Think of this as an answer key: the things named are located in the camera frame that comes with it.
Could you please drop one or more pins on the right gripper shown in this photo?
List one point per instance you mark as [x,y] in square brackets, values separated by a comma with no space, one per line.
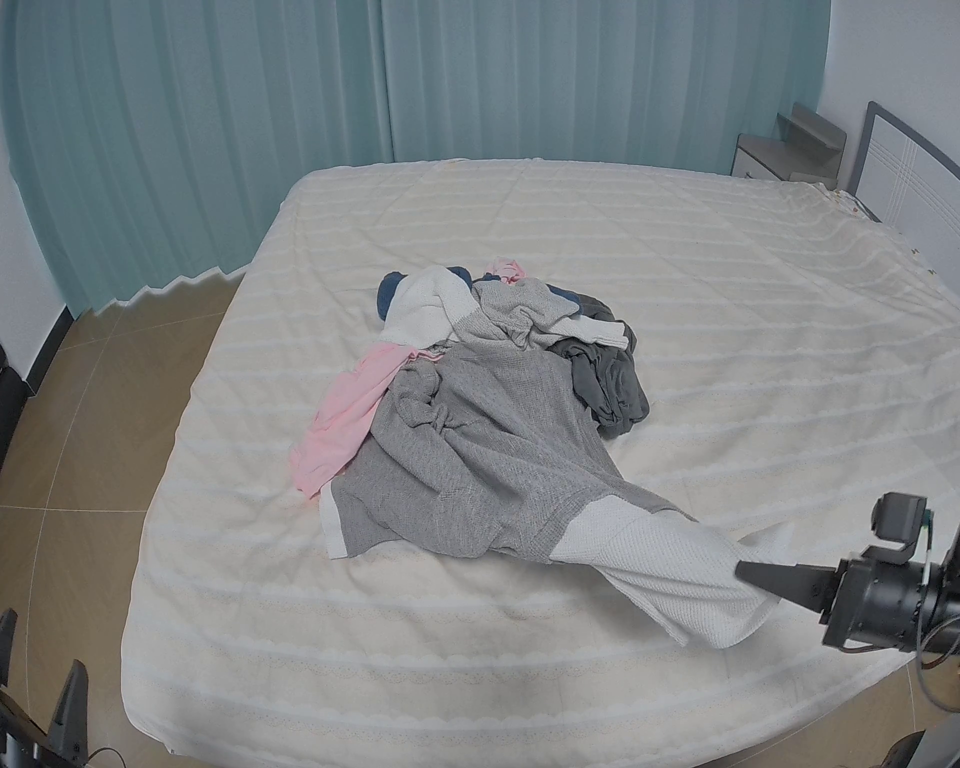
[877,600]

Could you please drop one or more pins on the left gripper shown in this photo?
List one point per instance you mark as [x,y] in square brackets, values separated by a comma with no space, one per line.
[19,739]

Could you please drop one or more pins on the grey white-sleeved top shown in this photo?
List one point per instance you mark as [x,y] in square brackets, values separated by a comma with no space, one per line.
[480,465]

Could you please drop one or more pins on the dark grey garment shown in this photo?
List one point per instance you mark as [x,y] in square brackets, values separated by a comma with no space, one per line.
[615,390]

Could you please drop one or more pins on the pink garment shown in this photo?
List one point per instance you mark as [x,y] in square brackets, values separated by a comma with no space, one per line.
[337,420]

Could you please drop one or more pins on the bed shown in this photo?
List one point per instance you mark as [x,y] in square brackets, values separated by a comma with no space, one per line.
[600,262]

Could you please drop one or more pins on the grey bedside table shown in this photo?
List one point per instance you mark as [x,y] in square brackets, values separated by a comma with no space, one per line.
[772,154]

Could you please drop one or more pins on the dark blue garment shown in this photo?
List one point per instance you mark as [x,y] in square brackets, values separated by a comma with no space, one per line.
[388,296]

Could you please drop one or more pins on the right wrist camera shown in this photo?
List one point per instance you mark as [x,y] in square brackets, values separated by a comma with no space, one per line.
[900,517]

